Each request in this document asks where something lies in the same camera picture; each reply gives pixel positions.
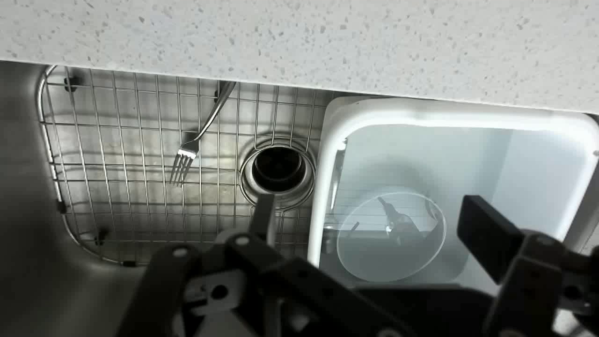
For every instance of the clear glass bowl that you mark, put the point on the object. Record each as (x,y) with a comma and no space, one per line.
(375,254)

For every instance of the white plastic tub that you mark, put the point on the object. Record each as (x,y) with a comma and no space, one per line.
(436,155)

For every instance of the round sink drain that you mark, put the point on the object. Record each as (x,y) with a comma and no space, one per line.
(277,166)

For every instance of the silver metal fork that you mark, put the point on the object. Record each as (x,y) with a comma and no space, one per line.
(186,155)

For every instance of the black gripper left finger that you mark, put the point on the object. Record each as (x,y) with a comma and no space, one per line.
(187,292)

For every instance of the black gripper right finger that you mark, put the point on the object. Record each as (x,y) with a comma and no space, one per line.
(536,280)

